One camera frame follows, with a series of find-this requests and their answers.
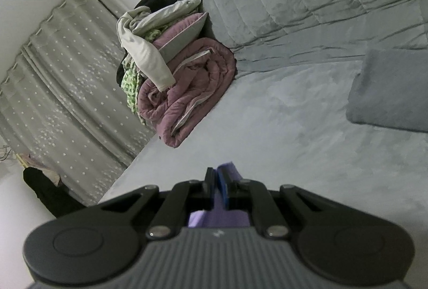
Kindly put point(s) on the purple pants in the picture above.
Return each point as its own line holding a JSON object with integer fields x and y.
{"x": 219, "y": 217}

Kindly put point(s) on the green patterned garment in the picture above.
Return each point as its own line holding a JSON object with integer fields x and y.
{"x": 130, "y": 79}

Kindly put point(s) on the grey pillow on pile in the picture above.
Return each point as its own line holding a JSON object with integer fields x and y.
{"x": 171, "y": 28}

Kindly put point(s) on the grey star curtain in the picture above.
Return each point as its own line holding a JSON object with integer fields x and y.
{"x": 61, "y": 104}

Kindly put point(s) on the black hanging garment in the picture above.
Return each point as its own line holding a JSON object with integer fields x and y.
{"x": 55, "y": 198}

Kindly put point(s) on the cream white garment on pile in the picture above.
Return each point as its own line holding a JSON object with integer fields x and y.
{"x": 145, "y": 55}

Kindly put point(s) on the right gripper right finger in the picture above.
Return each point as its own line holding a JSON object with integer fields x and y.
{"x": 227, "y": 176}

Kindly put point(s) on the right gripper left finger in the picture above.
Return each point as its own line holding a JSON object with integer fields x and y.
{"x": 208, "y": 187}

